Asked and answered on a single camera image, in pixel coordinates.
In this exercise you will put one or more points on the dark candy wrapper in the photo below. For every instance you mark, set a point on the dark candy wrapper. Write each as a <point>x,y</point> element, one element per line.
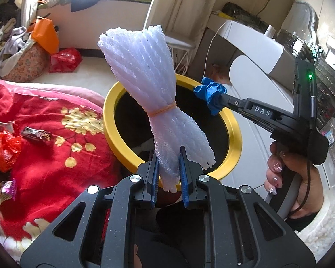
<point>36,134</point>

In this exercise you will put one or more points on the narrow cream curtain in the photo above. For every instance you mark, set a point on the narrow cream curtain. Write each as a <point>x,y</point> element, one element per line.
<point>28,0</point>

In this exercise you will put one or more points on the white fluffy rug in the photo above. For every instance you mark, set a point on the white fluffy rug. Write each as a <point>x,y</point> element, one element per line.
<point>321,229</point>

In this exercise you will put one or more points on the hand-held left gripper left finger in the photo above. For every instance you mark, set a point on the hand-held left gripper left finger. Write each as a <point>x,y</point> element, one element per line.
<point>155,184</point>

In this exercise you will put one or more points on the red floral blanket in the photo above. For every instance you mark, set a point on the red floral blanket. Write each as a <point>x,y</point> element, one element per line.
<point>58,173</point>

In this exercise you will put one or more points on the white window seat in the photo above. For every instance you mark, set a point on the white window seat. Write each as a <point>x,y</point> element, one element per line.
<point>100,25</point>

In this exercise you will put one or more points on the clear cosmetics organizer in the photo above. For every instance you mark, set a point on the clear cosmetics organizer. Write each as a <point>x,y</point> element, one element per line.
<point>330,95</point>

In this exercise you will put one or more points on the orange paper bag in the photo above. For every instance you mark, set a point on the orange paper bag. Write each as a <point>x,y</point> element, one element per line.
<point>46,36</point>

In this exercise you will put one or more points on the floral fabric basket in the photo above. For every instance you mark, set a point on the floral fabric basket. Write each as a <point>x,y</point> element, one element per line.
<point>26,64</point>

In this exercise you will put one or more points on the purple foil wrapper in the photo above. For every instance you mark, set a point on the purple foil wrapper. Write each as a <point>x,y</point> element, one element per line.
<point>7,192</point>

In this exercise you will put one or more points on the lavender and white clothes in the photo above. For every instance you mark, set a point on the lavender and white clothes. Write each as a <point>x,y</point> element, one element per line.
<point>12,50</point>

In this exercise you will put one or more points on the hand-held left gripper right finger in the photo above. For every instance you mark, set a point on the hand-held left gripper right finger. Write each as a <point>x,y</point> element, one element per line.
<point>184,184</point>

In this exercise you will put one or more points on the red plastic bag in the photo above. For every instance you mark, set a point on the red plastic bag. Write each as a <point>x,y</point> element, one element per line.
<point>65,61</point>

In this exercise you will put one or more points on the person's right hand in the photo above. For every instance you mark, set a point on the person's right hand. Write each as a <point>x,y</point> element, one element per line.
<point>307,189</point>

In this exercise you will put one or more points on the yellow small box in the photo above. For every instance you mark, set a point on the yellow small box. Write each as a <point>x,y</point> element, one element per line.
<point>219,12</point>

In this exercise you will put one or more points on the red wrapper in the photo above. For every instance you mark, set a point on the red wrapper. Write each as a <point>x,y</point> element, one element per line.
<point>4,148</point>

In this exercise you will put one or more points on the yellow-rimmed black trash can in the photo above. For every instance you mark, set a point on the yellow-rimmed black trash can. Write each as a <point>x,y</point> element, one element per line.
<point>111,134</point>

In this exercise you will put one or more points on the wide cream curtain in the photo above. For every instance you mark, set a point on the wide cream curtain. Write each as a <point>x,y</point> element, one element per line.
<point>181,8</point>

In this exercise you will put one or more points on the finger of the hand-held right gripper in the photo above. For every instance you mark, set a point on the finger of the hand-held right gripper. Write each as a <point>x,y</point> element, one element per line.
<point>236,102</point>
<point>248,117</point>

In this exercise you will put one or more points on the white bottle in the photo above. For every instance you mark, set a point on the white bottle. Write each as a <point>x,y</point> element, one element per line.
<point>270,31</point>

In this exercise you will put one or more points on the person's black pants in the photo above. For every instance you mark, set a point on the person's black pants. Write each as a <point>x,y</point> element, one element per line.
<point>170,234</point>

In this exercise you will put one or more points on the dark storage box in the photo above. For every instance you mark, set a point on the dark storage box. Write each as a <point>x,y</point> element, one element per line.
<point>290,43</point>

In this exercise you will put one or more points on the pile of mixed clothes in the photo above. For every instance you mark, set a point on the pile of mixed clothes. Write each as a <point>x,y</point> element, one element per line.
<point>1,30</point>

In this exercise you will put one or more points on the silver framed mirror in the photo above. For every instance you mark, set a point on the silver framed mirror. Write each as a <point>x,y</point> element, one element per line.
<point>301,22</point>

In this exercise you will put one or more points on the white foam net bundle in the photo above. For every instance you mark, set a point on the white foam net bundle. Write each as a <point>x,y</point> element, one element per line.
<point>145,75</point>

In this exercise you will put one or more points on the blue plastic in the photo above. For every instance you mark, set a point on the blue plastic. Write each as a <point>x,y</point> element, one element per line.
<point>210,93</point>

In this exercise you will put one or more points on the black bag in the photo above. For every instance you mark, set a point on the black bag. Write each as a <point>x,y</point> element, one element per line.
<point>240,14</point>

